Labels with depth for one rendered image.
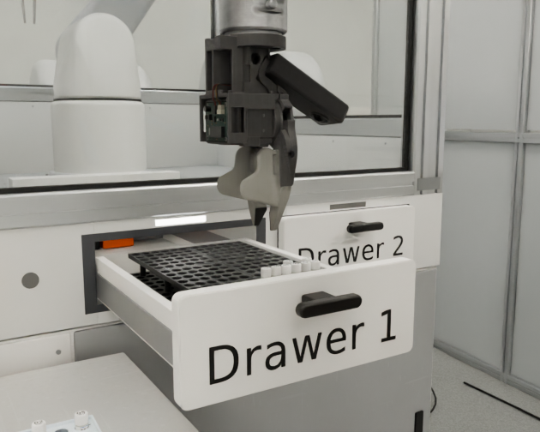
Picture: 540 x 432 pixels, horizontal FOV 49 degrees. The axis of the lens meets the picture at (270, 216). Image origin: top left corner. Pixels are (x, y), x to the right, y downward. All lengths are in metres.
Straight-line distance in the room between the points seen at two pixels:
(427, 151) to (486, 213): 1.57
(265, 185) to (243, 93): 0.10
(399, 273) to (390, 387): 0.57
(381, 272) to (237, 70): 0.27
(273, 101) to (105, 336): 0.43
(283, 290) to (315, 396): 0.55
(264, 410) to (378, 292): 0.45
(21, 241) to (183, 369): 0.35
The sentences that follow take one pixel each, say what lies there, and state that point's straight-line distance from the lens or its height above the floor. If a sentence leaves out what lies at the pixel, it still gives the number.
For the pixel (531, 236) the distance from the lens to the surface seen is 2.57.
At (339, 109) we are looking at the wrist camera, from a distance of 0.70.
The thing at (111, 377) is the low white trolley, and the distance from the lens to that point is 0.81.
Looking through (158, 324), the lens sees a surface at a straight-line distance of 0.65.
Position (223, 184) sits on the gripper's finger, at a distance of 0.69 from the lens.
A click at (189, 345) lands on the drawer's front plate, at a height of 0.88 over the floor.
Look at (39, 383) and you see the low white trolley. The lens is 0.82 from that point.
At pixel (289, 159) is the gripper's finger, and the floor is 1.04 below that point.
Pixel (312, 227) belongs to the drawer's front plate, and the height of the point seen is 0.91.
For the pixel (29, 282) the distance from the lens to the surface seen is 0.85.
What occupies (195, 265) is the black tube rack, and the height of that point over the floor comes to 0.90.
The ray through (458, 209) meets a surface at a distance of 2.85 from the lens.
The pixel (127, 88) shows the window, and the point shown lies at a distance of 0.88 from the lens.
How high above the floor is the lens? 1.08
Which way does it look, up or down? 9 degrees down
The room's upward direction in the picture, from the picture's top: straight up
